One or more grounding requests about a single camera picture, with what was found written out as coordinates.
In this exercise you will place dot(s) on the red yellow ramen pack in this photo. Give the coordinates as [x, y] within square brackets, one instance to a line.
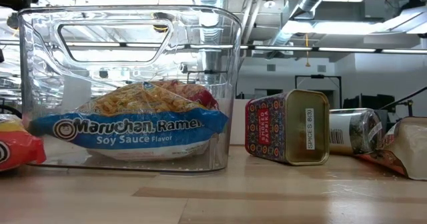
[200, 95]

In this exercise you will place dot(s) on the blue soy sauce ramen pack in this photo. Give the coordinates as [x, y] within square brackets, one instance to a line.
[133, 130]

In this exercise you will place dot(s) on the gold-lid herb jar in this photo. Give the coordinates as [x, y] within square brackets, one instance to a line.
[353, 130]

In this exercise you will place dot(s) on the orange chicken ramen pack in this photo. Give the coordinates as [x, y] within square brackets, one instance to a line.
[20, 147]

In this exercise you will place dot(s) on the brown food pouch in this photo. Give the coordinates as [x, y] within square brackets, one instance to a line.
[410, 144]

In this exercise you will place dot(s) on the red patterned paprika tin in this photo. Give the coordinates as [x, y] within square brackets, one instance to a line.
[267, 130]

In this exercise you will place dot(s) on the black screens row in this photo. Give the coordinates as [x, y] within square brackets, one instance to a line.
[367, 102]

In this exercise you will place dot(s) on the clear plastic storage bin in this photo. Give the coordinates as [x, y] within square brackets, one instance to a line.
[50, 50]

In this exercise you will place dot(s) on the black slanted bar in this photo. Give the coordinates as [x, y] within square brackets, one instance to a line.
[408, 103]

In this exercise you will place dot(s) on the black wheel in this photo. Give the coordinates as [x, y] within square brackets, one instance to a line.
[8, 110]

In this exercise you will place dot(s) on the black round fixture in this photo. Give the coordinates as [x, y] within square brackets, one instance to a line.
[12, 21]

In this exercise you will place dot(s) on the grey wall vent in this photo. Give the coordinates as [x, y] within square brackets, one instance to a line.
[321, 68]
[271, 67]

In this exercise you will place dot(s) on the long light rail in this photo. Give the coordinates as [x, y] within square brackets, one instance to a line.
[283, 48]

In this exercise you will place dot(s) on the black frame stand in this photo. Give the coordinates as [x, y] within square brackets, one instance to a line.
[317, 76]

